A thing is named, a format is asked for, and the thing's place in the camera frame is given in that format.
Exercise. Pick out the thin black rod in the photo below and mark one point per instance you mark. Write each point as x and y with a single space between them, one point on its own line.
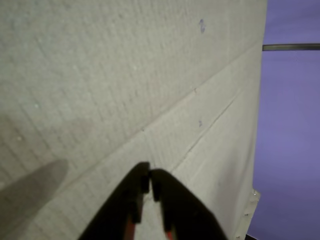
292 47

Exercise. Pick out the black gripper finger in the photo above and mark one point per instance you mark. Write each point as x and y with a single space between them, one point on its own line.
185 215
120 207

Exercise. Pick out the large flat cardboard sheet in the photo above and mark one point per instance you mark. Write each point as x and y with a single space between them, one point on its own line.
112 75

